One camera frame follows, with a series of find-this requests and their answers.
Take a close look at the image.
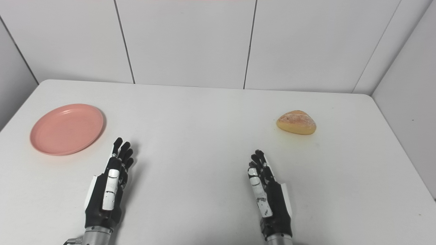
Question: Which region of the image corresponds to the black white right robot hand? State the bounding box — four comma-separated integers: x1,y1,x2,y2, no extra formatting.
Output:
248,150,293,239

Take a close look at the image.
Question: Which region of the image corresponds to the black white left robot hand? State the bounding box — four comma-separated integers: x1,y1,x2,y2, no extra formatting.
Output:
84,137,134,229

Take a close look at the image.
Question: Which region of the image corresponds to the pink round plate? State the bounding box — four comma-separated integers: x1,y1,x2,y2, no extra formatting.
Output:
30,104,104,156

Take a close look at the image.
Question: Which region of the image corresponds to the golden bread roll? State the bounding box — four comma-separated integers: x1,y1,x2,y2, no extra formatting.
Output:
276,110,317,135

